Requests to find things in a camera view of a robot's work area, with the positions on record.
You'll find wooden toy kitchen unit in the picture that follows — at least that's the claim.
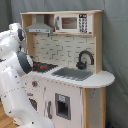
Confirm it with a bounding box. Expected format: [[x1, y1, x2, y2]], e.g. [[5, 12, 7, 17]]
[[21, 10, 115, 128]]

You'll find black toy faucet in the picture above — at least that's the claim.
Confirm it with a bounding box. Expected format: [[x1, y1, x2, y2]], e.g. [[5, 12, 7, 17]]
[[76, 50, 94, 70]]

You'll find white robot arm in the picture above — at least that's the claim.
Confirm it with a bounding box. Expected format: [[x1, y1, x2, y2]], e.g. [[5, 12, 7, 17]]
[[0, 23, 54, 128]]

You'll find white toy microwave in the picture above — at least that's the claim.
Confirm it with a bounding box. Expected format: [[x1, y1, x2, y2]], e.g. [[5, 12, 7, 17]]
[[55, 14, 92, 33]]

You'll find right red stove knob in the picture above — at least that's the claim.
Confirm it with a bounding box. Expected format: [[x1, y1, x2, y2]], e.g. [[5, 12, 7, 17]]
[[32, 81, 38, 87]]

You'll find grey toy sink basin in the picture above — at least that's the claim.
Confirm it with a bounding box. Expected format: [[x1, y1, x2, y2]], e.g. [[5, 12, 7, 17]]
[[52, 67, 92, 81]]

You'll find toy oven door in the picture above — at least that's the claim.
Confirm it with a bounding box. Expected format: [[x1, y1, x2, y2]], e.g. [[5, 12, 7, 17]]
[[27, 93, 40, 120]]

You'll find grey toy ice dispenser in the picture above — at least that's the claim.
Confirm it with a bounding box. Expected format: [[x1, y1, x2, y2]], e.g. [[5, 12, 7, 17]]
[[55, 93, 71, 120]]

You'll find grey cabinet door handle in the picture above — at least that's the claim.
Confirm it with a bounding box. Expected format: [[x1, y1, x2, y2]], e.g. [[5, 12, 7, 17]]
[[47, 101, 52, 119]]

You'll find black toy stovetop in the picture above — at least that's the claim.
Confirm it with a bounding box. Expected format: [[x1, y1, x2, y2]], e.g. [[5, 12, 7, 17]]
[[33, 62, 56, 73]]

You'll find grey toy range hood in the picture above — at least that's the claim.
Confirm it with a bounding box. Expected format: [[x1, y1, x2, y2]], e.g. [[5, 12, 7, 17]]
[[25, 15, 54, 34]]

